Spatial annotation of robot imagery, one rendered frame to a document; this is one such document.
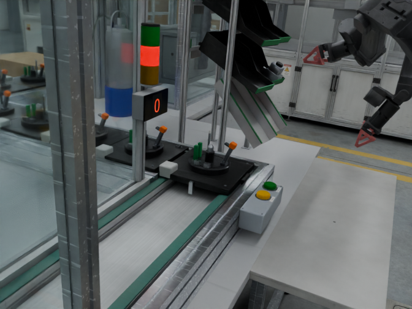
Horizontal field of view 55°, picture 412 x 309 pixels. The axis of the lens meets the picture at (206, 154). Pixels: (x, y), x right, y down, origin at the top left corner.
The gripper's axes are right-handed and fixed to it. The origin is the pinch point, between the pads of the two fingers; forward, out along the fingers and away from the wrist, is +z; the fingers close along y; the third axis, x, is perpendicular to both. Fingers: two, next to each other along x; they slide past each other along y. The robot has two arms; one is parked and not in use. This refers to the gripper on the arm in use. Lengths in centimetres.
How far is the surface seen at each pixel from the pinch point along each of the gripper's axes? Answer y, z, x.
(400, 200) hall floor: -201, 36, 125
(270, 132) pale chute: 9.3, 18.8, 22.1
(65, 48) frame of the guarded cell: 122, -30, 0
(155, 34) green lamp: 65, 12, -15
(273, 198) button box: 46, 2, 37
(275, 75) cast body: 1.0, 14.8, 1.6
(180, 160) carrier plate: 46, 34, 21
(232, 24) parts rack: 25.3, 13.0, -17.8
